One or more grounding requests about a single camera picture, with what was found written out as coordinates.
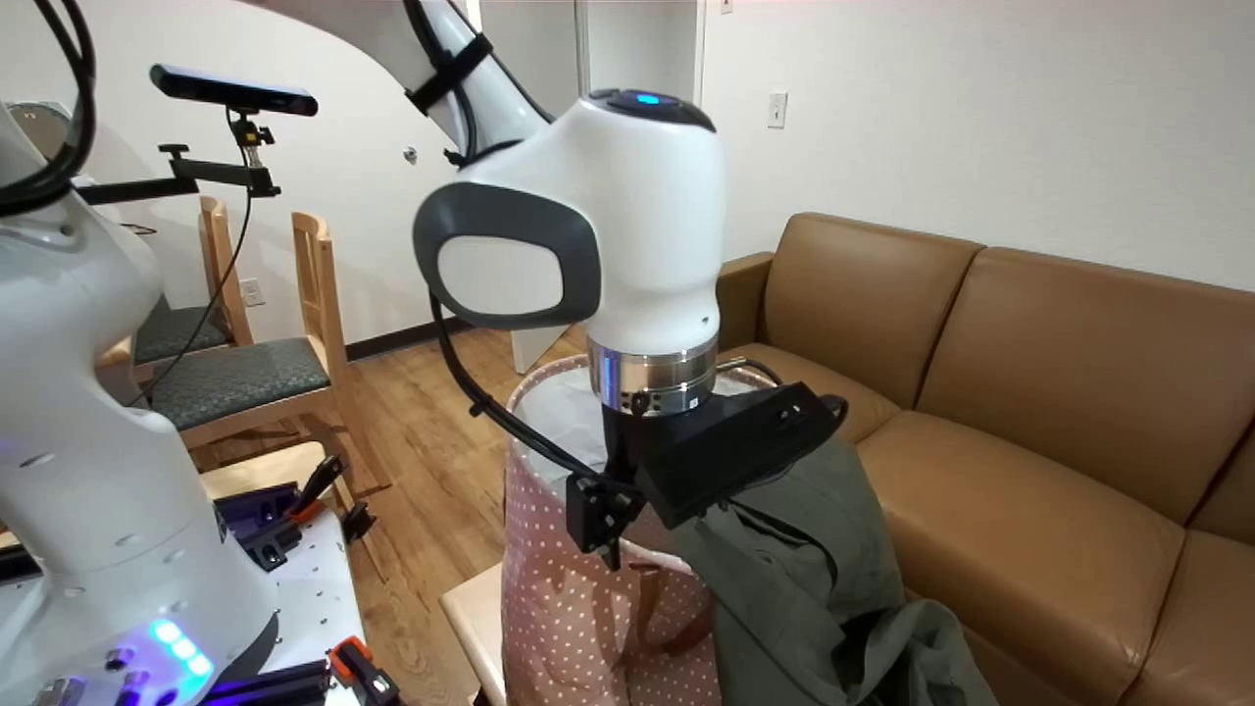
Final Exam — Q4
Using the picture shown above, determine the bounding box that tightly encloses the pink polka dot laundry basket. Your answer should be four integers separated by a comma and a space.
498, 348, 787, 706

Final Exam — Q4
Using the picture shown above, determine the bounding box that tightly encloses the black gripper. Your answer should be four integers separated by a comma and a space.
611, 382, 851, 535

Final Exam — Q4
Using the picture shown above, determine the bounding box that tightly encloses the black orange clamp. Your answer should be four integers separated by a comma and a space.
249, 450, 383, 574
324, 633, 402, 706

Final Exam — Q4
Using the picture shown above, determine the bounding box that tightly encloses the black stereo camera bar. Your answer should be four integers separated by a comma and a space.
147, 58, 324, 122

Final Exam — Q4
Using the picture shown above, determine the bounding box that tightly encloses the brown leather sofa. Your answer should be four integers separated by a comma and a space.
711, 209, 1255, 706

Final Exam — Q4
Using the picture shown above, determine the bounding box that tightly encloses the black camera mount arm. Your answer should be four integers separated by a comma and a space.
70, 111, 285, 209

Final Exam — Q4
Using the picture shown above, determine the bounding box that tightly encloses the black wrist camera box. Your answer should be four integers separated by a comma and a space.
564, 467, 645, 556

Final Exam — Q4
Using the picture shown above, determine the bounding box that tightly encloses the dark green cloth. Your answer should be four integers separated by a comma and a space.
660, 428, 1002, 706

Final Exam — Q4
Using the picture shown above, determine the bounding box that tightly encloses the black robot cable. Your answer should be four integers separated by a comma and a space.
422, 290, 618, 490

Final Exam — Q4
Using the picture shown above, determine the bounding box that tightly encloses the dark purple box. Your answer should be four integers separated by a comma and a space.
213, 484, 312, 553

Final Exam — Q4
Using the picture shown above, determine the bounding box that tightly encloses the wooden chair grey cushion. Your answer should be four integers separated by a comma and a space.
128, 209, 396, 504
102, 192, 262, 386

